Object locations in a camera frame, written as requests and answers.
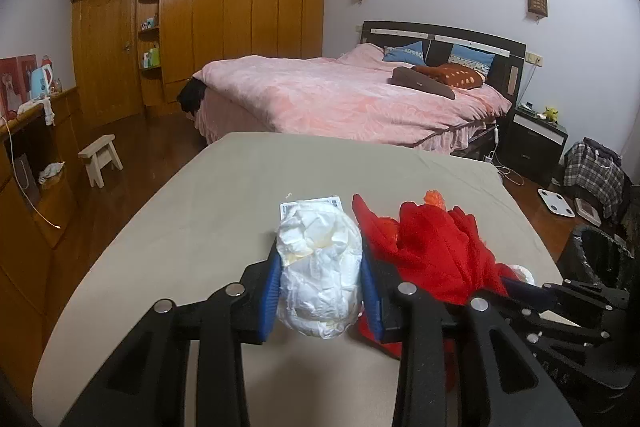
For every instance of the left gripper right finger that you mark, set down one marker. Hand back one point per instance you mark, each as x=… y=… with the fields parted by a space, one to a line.
x=462 y=365

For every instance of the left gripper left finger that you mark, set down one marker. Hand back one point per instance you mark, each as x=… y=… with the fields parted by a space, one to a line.
x=143 y=381

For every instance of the red fabric glove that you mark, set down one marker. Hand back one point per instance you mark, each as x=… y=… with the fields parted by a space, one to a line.
x=438 y=251

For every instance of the orange bumpy silicone mat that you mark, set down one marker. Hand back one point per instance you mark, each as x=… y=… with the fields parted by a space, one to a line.
x=434 y=198

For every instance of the white paper wad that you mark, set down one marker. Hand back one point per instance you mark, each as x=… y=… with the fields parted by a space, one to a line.
x=321 y=251

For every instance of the black trash bin with liner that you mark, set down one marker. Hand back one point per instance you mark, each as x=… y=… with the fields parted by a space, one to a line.
x=593 y=257

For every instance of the flat book on floor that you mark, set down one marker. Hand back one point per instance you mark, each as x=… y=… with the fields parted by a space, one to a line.
x=587 y=212

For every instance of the white bathroom scale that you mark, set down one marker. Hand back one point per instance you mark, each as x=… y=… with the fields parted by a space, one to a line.
x=556 y=203

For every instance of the plaid bag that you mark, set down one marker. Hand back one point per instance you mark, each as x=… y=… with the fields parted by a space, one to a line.
x=597 y=170

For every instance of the black nightstand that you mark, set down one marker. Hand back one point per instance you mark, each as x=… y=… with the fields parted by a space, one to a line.
x=532 y=146

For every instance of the yellow plush toy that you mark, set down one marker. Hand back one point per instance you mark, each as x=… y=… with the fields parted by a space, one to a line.
x=551 y=114

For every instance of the small printed paper card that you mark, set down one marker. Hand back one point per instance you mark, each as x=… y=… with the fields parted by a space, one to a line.
x=286 y=207

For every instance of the small white wooden stool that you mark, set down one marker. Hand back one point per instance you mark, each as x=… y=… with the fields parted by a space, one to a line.
x=97 y=155

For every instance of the wooden sideboard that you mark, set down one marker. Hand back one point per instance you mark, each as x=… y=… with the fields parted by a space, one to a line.
x=40 y=183

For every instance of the rust dotted pillow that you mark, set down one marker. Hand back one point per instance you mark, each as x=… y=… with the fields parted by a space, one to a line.
x=453 y=75

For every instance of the right blue pillow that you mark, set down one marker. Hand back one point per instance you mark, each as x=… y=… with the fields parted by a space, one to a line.
x=478 y=60

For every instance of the blue pillow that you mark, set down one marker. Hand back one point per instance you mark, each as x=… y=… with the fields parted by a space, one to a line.
x=412 y=53
x=478 y=60

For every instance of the black garment on bed corner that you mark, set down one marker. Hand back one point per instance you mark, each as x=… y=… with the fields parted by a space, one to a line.
x=191 y=96

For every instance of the brown flat cushion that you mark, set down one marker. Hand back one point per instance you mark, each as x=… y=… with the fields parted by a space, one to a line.
x=410 y=78

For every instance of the blue electric kettle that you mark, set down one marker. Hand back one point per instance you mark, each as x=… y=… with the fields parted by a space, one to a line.
x=40 y=82

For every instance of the pink covered bed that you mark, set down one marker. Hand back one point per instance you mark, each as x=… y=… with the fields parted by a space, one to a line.
x=349 y=97

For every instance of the black bed headboard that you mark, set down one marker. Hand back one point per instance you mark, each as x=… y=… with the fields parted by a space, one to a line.
x=506 y=69

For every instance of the left blue pillow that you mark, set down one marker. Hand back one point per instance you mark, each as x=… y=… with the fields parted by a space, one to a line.
x=412 y=53

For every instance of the wooden wardrobe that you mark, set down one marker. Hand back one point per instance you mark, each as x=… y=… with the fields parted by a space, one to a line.
x=134 y=56

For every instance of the right wall lamp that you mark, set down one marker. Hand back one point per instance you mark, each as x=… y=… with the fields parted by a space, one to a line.
x=538 y=8

